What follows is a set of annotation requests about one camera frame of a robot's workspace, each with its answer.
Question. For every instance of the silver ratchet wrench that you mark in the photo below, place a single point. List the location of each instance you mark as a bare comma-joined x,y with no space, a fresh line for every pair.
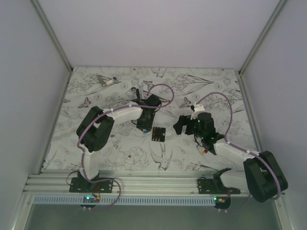
136,93

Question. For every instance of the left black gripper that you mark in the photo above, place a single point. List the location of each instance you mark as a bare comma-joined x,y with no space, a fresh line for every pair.
146,127

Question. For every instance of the black fuse box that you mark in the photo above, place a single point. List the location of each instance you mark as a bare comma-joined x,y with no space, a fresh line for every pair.
158,134

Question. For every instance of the aluminium rail frame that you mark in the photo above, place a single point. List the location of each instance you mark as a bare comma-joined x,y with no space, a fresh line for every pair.
173,183

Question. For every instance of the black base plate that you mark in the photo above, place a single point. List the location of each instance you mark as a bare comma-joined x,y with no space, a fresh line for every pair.
79,184
211,187

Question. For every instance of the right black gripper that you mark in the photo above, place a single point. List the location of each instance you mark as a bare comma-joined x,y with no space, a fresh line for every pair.
183,120

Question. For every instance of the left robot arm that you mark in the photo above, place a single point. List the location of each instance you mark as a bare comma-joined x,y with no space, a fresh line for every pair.
95,129

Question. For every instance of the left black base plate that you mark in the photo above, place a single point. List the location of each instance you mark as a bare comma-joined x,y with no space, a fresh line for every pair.
79,184

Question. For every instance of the left controller board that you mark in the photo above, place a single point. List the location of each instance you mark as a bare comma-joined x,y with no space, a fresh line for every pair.
90,199

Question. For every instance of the right controller board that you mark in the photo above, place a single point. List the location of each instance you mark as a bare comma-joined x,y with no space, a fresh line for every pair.
222,202

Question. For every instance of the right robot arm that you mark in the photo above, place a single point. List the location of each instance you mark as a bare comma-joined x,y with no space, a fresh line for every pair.
261,176

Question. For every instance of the controller board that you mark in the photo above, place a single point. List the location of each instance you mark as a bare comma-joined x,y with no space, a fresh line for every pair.
222,202
90,199

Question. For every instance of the yellow and red fuse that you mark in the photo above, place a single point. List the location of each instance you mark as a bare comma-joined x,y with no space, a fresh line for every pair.
202,152

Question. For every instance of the floral patterned mat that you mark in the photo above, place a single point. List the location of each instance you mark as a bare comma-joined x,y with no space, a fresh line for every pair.
129,148

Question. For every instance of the white slotted cable duct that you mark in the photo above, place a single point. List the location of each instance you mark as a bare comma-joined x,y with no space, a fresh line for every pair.
128,200

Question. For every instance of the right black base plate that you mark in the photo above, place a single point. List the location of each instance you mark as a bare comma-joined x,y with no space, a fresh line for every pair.
211,187

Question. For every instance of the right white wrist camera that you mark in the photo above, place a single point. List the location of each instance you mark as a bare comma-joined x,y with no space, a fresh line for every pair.
197,109

